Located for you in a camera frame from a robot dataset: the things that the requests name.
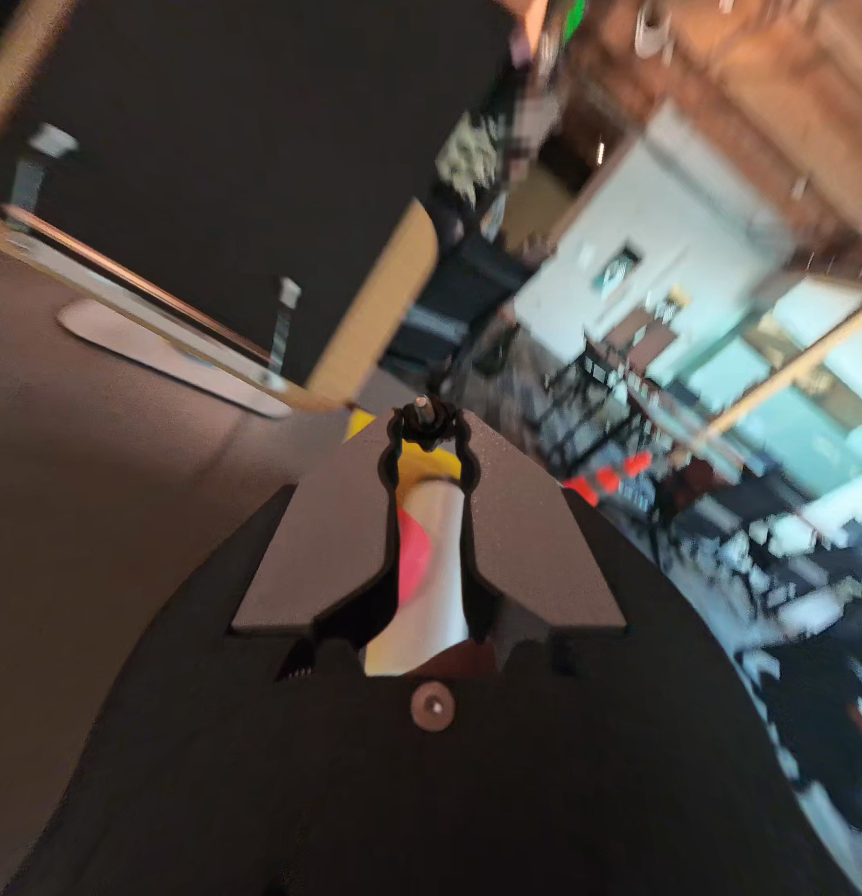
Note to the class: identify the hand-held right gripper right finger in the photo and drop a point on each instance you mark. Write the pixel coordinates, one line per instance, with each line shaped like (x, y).
(536, 553)

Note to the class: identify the black board with wooden edge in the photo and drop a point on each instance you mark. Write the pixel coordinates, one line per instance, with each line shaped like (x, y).
(228, 175)

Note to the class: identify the black knob screw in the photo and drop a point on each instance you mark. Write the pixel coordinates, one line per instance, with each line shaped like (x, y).
(427, 427)

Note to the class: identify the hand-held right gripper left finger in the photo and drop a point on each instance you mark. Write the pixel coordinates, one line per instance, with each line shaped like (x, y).
(319, 553)

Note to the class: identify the white roll with black cap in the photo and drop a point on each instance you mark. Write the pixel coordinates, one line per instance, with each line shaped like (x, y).
(438, 560)

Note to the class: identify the yellow storage bin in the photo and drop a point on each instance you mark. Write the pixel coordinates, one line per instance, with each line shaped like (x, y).
(431, 465)

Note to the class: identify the red tape roll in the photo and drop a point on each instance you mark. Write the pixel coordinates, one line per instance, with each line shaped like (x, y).
(411, 553)

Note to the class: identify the silver clamp bar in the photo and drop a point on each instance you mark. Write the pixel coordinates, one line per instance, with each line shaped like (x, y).
(123, 294)

